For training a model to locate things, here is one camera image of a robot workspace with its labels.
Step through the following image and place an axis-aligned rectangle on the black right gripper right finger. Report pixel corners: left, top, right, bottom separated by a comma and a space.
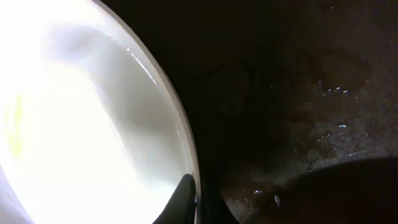
200, 181, 239, 224

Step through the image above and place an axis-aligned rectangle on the pink plate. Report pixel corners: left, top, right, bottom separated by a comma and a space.
1, 0, 200, 223

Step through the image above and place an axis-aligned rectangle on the black wash tray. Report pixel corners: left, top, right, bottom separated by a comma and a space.
107, 0, 397, 223

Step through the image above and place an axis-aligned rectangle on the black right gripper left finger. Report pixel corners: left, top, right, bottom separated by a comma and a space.
153, 174, 196, 224

